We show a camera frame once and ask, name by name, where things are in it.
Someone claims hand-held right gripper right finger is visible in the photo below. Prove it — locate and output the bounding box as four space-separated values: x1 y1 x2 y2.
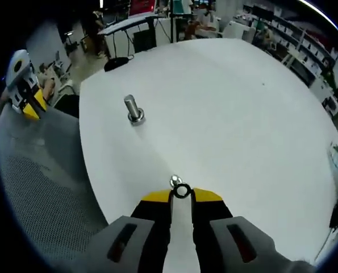
190 187 317 273

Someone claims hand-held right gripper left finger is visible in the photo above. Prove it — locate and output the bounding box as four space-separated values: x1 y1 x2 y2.
86 189 175 273

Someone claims small metal washer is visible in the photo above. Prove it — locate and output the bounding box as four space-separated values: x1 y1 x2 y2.
176 184 191 198

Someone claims thin threaded stud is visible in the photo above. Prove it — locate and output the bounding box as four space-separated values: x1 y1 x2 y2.
170 175 186 189

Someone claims thick threaded stud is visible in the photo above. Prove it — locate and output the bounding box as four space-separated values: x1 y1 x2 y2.
123 94 147 126

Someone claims grey mesh chair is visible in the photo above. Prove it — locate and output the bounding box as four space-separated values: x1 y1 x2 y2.
0 107 112 273

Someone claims small black object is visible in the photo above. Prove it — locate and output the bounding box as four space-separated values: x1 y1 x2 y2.
103 56 135 72

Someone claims black-legged desk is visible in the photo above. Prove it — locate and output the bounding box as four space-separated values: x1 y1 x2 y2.
97 14 165 57

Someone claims white storage shelf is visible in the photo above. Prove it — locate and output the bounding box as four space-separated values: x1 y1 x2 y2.
242 2 338 86

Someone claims straight ceiling light strip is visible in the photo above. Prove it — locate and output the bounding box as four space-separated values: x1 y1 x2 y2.
296 0 338 32

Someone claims black device with cable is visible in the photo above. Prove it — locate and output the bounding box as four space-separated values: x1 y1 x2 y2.
329 204 338 230

